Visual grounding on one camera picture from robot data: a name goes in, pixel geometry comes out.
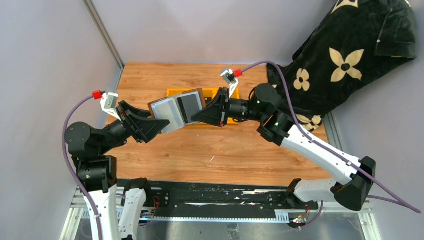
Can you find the dark grey credit card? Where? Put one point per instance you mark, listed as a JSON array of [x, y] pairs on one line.
[[189, 104]]

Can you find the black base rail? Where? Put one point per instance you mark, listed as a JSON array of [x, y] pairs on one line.
[[172, 201]]

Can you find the brown leather card holder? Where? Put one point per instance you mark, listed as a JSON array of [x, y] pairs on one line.
[[167, 108]]

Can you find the black floral blanket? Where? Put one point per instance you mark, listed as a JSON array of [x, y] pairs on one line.
[[357, 43]]

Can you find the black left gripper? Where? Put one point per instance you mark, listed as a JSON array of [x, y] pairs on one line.
[[128, 120]]

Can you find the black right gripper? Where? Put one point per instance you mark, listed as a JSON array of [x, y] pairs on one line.
[[224, 106]]

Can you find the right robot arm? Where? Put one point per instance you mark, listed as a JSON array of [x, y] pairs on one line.
[[349, 185]]

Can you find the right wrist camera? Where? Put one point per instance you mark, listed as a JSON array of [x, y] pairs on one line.
[[230, 78]]

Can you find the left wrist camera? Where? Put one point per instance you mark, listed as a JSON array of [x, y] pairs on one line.
[[108, 103]]

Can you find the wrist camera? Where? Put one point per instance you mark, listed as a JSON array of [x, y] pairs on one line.
[[230, 78], [108, 103]]

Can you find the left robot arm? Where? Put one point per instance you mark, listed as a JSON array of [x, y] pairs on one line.
[[96, 171]]

